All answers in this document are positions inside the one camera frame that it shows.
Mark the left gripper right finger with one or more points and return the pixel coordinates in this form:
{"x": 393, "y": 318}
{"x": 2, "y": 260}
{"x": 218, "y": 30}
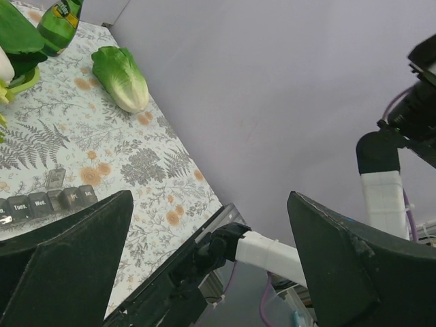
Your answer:
{"x": 358, "y": 275}

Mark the green plastic basket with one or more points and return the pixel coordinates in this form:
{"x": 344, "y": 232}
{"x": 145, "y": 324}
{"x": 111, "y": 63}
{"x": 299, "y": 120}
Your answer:
{"x": 26, "y": 81}

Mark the grey weekly pill organizer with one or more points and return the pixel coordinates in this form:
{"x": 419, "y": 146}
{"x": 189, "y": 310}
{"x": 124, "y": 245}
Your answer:
{"x": 44, "y": 197}

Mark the green glass bottle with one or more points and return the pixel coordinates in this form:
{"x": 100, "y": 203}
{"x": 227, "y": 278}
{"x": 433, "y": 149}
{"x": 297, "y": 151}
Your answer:
{"x": 58, "y": 26}

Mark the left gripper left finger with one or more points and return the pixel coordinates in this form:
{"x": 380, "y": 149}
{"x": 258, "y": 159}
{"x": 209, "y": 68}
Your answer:
{"x": 62, "y": 274}

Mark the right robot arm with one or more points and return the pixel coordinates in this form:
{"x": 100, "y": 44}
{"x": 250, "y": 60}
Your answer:
{"x": 408, "y": 122}

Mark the romaine lettuce head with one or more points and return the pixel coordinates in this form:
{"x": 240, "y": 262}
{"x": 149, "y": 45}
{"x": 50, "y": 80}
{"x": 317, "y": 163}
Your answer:
{"x": 117, "y": 71}

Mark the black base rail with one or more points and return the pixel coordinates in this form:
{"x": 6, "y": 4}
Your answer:
{"x": 171, "y": 295}

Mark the bok choy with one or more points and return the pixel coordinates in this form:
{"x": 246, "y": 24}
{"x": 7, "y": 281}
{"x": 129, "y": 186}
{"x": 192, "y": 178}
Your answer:
{"x": 21, "y": 45}

